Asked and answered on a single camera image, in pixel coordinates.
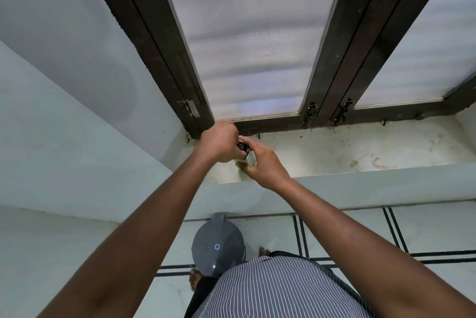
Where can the small black-capped green bottle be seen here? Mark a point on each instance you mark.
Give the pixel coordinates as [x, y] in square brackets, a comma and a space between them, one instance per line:
[251, 159]

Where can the person's right hand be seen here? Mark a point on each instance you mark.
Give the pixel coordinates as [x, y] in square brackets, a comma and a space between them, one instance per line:
[267, 167]

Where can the silver window hinge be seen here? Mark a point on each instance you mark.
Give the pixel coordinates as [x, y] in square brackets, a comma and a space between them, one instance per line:
[193, 108]

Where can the black trousers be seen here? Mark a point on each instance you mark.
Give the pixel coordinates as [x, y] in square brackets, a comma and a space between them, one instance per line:
[200, 295]

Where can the person's right foot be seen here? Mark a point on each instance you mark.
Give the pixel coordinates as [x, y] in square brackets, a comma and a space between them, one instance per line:
[264, 252]

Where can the striped grey shirt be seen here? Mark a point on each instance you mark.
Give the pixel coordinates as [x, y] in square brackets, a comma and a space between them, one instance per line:
[275, 288]

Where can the dark wooden window frame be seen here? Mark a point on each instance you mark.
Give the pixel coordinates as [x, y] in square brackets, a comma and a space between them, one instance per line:
[334, 53]

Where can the person's left foot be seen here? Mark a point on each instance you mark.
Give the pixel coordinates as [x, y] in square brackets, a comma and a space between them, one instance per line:
[195, 278]

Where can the person's foot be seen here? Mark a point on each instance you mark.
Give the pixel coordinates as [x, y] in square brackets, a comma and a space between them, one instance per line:
[264, 252]
[195, 278]

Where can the person's left forearm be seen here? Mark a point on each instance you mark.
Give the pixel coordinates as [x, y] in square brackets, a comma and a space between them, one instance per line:
[134, 239]

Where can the person's left hand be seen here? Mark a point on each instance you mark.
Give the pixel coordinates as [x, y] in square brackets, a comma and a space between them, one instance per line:
[217, 143]

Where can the black metal window latch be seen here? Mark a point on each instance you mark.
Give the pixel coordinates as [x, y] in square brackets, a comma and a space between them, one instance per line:
[343, 110]
[310, 113]

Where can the narrow frosted glass window pane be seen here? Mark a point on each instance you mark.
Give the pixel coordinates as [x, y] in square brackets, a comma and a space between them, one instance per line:
[424, 53]

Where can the person's left fingers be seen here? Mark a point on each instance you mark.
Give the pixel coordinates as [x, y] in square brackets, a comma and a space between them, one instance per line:
[230, 135]

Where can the person's right forearm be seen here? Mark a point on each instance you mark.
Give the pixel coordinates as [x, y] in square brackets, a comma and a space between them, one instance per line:
[364, 251]

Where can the person's right fingers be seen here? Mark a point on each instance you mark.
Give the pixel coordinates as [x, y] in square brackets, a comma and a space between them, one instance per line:
[256, 145]

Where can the wide frosted glass window pane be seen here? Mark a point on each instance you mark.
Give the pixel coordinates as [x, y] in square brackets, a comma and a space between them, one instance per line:
[253, 31]

